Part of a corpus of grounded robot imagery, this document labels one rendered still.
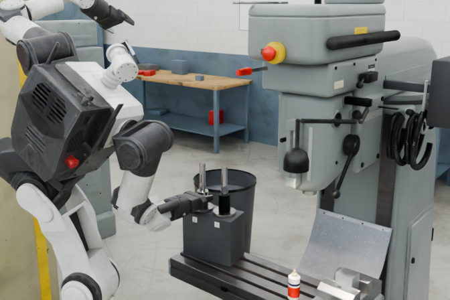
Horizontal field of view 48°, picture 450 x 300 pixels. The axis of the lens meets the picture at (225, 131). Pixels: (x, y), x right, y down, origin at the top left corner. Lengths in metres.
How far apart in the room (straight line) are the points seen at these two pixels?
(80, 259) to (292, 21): 0.97
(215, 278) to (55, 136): 0.87
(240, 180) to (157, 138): 2.59
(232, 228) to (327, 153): 0.57
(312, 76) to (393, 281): 1.00
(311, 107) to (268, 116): 5.37
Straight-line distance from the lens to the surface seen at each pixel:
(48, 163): 1.48
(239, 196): 3.59
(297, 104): 1.56
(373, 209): 2.06
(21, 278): 3.18
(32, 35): 1.67
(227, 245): 1.98
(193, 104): 7.73
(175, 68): 7.45
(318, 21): 1.37
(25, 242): 3.10
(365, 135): 1.74
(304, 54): 1.38
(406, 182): 2.01
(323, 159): 1.57
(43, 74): 1.41
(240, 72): 1.45
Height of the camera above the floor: 1.89
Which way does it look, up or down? 14 degrees down
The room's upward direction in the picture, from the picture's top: straight up
